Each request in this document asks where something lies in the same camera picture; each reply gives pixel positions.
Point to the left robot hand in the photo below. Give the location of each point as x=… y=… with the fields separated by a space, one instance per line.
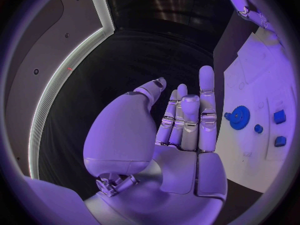
x=178 y=172

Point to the white task board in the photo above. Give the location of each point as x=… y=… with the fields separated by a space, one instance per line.
x=248 y=150

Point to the blue gear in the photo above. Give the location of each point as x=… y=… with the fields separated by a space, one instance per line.
x=240 y=118

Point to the blue peg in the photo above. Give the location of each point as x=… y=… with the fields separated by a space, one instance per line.
x=258 y=128

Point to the blue block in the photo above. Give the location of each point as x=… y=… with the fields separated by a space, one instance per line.
x=280 y=141
x=279 y=116

